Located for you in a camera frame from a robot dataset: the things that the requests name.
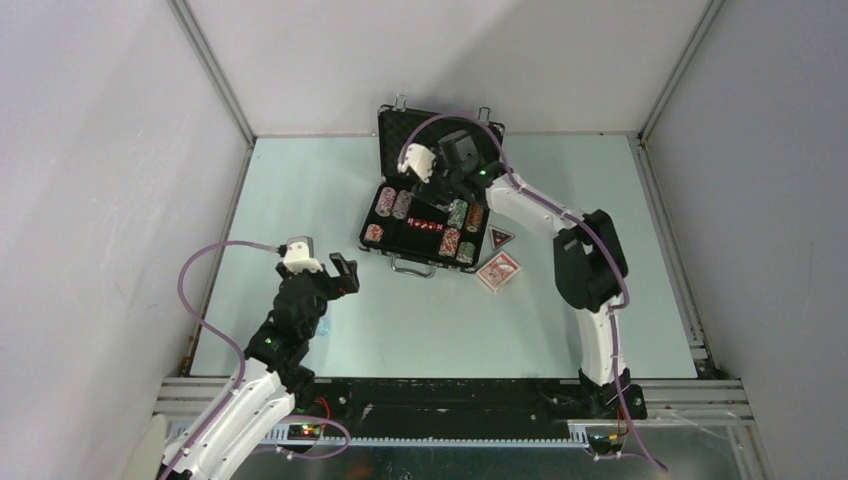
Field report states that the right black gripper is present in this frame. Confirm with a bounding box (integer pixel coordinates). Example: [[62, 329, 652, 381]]
[[411, 148, 463, 212]]

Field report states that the red white chip stack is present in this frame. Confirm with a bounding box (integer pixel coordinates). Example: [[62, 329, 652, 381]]
[[363, 224, 385, 243], [438, 227, 461, 257]]

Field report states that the black poker set case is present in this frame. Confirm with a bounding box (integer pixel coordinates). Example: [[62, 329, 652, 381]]
[[358, 103, 504, 273]]

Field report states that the white ten chip stack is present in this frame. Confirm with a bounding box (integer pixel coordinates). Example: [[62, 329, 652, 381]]
[[316, 318, 331, 337]]

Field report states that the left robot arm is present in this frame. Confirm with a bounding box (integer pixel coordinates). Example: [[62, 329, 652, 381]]
[[158, 243, 360, 479]]

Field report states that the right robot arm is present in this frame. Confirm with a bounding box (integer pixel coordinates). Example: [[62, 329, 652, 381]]
[[397, 130, 629, 418]]

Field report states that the orange brown chip stack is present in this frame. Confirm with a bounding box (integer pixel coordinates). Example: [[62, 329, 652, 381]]
[[464, 203, 485, 233]]

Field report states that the row of red dice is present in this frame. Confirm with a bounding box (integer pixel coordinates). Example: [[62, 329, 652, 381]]
[[406, 217, 445, 232]]

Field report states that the pink white chip stack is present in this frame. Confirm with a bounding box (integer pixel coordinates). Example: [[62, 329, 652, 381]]
[[374, 186, 397, 217]]

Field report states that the white green chip stack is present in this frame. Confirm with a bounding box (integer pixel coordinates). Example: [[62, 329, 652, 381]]
[[455, 242, 476, 265]]

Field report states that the red playing card deck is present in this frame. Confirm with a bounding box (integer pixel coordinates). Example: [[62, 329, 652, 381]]
[[475, 252, 522, 293]]

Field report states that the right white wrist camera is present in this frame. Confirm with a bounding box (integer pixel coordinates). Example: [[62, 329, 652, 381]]
[[397, 143, 436, 184]]

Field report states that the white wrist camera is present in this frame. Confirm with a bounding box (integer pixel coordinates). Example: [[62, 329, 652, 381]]
[[278, 236, 323, 274], [397, 143, 436, 184]]

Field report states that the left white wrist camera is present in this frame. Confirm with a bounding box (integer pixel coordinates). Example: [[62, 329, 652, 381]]
[[278, 236, 323, 274]]

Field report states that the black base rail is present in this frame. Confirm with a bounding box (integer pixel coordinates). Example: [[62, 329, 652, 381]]
[[294, 378, 648, 441]]

